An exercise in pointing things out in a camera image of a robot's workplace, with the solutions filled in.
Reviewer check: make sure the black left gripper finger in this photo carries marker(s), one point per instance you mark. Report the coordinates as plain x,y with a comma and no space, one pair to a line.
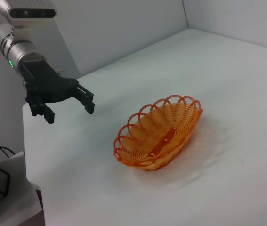
86,101
38,107

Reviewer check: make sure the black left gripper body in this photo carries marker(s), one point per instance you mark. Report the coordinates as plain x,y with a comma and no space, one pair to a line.
46,82

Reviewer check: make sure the orange woven plastic basket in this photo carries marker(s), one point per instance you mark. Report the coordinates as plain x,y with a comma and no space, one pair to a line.
147,131

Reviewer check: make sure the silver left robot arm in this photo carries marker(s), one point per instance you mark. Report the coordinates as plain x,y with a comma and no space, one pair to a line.
18,50

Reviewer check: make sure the white sheet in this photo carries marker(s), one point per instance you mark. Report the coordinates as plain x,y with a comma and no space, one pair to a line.
18,200

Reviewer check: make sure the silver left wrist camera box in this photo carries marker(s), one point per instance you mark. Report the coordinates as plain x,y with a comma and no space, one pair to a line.
29,7

